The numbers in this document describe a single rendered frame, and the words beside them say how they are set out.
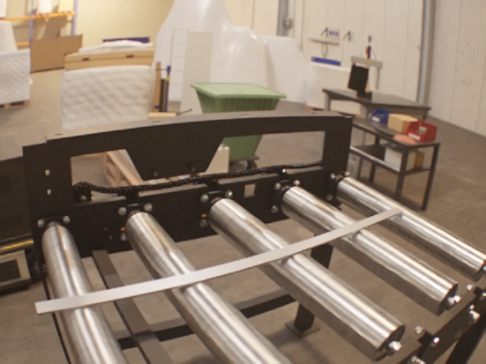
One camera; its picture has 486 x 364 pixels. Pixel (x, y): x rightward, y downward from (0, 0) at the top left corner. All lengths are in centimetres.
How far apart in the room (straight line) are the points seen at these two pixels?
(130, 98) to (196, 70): 93
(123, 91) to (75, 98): 61
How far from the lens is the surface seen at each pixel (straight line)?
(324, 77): 799
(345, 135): 174
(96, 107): 466
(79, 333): 81
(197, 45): 498
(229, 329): 82
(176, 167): 133
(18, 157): 222
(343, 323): 93
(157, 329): 165
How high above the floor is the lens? 146
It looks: 22 degrees down
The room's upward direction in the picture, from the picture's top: 4 degrees clockwise
